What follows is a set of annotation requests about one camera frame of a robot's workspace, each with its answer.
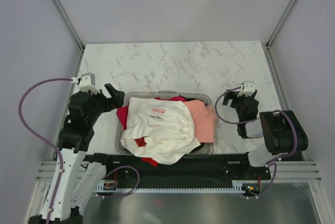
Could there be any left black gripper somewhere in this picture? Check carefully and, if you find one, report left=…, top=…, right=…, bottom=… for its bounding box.
left=86, top=83, right=124, bottom=126

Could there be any white Coca-Cola t-shirt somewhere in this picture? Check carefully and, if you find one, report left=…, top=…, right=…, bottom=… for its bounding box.
left=120, top=96, right=201, bottom=165

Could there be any grey plastic bin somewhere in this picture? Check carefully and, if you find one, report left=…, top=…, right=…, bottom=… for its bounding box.
left=115, top=91, right=214, bottom=159

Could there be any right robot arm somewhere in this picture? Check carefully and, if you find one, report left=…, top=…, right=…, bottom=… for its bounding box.
left=218, top=86, right=308, bottom=179

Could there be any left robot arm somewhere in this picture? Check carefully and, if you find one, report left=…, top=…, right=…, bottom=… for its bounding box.
left=28, top=83, right=125, bottom=223

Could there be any red t-shirt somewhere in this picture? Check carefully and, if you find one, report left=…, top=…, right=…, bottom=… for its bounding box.
left=116, top=96, right=186, bottom=167

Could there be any pink t-shirt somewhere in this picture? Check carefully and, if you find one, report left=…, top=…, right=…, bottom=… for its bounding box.
left=184, top=99, right=217, bottom=143

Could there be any right aluminium frame post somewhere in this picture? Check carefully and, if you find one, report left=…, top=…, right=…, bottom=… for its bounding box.
left=264, top=0, right=315, bottom=51

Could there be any aluminium frame post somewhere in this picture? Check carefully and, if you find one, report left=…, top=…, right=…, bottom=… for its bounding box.
left=51, top=0, right=85, bottom=53
left=264, top=0, right=315, bottom=51

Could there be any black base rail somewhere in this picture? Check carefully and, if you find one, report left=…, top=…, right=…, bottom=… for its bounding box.
left=81, top=153, right=273, bottom=189

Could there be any white slotted cable duct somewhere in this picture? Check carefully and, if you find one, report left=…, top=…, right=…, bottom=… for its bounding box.
left=94, top=182, right=259, bottom=194

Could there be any left aluminium frame post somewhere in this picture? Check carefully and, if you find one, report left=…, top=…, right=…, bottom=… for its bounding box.
left=51, top=0, right=85, bottom=53

